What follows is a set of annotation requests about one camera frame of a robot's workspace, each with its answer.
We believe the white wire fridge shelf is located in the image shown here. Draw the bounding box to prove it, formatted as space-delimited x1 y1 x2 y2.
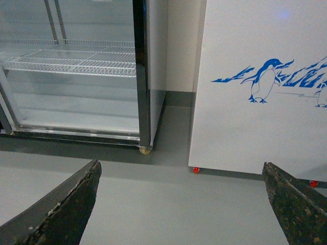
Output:
1 39 136 78

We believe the red freezer caster wheel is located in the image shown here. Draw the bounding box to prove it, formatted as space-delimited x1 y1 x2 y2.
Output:
193 167 200 174

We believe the glass door display fridge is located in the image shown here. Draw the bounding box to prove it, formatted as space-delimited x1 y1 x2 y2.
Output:
1 1 168 155

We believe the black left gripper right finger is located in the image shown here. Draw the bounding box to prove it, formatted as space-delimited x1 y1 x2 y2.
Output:
262 162 326 244

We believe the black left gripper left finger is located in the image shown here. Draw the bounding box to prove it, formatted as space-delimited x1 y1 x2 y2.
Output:
1 160 102 244

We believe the white chest freezer blue rim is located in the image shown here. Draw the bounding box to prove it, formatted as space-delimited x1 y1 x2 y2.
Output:
189 1 326 181

